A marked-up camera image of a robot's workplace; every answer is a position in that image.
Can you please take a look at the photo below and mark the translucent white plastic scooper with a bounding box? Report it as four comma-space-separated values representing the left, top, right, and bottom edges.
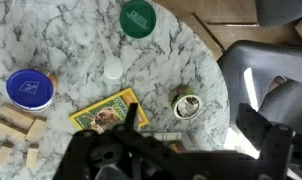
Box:
96, 28, 124, 80

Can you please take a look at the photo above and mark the white labelled box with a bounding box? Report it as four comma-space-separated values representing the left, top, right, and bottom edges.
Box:
142, 130, 184, 143

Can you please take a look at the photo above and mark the green round plastic lid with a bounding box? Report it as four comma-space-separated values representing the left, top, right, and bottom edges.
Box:
119, 0, 157, 40

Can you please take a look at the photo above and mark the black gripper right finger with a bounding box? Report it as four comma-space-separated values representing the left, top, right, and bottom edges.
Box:
236, 102, 296, 180

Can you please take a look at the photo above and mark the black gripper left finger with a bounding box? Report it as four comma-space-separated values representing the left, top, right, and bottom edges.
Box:
52, 102, 205, 180

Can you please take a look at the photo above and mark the light wooden block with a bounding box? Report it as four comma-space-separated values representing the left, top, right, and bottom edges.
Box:
0, 145, 13, 166
0, 121, 27, 141
25, 147, 40, 169
0, 105, 36, 130
25, 118, 47, 144

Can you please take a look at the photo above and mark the yellow animal picture book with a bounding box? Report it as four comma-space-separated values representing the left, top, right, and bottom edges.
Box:
68, 87, 150, 135

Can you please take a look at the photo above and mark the grey chair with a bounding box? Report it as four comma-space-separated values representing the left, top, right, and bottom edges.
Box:
217, 39, 302, 135
255, 0, 302, 28

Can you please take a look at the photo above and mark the small open can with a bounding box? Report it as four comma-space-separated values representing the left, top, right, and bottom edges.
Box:
167, 84, 204, 120

